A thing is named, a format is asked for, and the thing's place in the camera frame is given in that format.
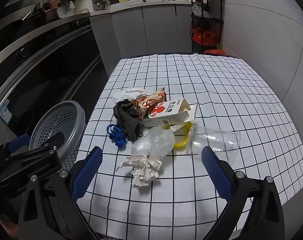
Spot blue string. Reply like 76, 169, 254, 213
106, 124, 128, 148

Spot grey kitchen cabinets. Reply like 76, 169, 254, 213
90, 1, 193, 77

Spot white red-print carton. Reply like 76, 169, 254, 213
141, 98, 199, 128

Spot white paper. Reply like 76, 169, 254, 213
119, 154, 163, 188

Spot clear plastic bag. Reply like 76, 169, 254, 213
192, 4, 212, 18
131, 127, 176, 158

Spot dark grey fuzzy cloth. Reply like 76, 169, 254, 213
113, 99, 144, 142

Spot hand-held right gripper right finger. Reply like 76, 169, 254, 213
201, 146, 285, 240

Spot white black-checked tablecloth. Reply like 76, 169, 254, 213
75, 52, 303, 240

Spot beige red snack packet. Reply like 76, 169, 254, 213
133, 87, 167, 120

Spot grey perforated plastic basket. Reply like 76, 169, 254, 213
29, 100, 86, 173

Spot white tissue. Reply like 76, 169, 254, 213
113, 86, 148, 104

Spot copper pot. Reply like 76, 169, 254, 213
39, 1, 61, 22

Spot clear plastic cup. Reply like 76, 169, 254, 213
189, 126, 241, 167

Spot black glass kitchen appliance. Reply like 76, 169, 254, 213
0, 15, 103, 143

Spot blue energy label sticker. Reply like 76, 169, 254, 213
0, 99, 12, 125

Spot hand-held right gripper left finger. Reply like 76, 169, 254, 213
18, 146, 103, 240

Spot black shelf rack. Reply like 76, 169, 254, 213
190, 0, 225, 53

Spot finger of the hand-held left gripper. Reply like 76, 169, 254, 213
0, 134, 30, 159
29, 131, 65, 155

